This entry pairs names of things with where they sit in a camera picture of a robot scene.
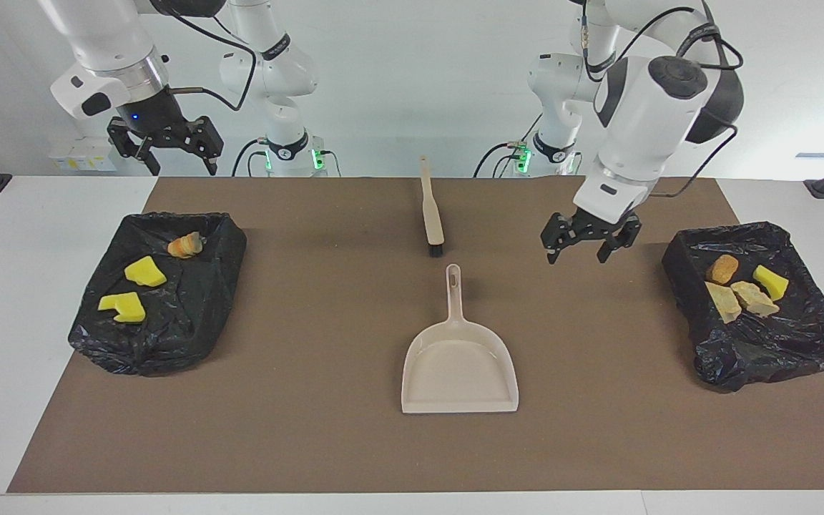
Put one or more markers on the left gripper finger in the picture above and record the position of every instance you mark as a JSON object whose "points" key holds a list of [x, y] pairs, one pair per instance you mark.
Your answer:
{"points": [[553, 236], [619, 239]]}

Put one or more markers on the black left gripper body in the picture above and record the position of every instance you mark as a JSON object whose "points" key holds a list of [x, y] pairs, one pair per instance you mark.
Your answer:
{"points": [[594, 223]]}

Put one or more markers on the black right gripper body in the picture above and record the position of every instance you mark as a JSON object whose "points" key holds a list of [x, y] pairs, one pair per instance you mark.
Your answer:
{"points": [[154, 118]]}

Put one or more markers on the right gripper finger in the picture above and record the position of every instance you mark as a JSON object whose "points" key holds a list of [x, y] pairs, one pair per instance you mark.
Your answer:
{"points": [[206, 141], [122, 136]]}

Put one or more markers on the orange striped croissant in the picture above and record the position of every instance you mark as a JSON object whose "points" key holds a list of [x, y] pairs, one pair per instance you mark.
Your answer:
{"points": [[184, 245]]}

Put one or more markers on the pale crinkled chip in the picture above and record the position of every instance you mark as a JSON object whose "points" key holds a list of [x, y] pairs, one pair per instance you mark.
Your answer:
{"points": [[725, 302]]}

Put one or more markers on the beige hand brush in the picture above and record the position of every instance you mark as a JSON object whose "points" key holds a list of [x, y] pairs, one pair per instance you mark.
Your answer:
{"points": [[432, 214]]}

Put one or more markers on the wedge yellow sponge piece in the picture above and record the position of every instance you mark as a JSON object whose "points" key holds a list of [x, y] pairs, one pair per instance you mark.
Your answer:
{"points": [[144, 272]]}

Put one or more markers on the beige bread chunk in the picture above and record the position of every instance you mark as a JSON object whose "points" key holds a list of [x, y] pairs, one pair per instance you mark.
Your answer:
{"points": [[757, 298]]}

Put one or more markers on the small curved yellow sponge piece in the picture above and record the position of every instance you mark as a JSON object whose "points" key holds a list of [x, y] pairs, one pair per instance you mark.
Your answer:
{"points": [[771, 281]]}

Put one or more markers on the beige plastic dustpan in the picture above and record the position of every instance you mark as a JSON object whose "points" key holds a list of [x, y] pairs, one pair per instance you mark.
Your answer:
{"points": [[458, 372]]}

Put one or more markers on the notched yellow sponge piece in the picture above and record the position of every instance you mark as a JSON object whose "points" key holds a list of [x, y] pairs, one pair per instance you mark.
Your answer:
{"points": [[127, 307]]}

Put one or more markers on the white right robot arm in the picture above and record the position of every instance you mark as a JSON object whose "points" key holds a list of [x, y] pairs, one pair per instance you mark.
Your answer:
{"points": [[108, 43]]}

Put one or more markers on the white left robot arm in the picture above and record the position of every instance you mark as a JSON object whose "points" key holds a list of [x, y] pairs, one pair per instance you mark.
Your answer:
{"points": [[648, 114]]}

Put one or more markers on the black bag lined bin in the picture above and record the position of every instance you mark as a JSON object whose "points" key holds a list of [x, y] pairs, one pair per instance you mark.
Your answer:
{"points": [[798, 336], [183, 315]]}

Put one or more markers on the white cardboard box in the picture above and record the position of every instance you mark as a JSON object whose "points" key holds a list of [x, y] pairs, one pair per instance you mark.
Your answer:
{"points": [[60, 161], [90, 159]]}

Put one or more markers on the brown table mat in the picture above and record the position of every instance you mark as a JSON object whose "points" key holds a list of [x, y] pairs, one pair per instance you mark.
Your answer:
{"points": [[412, 458]]}

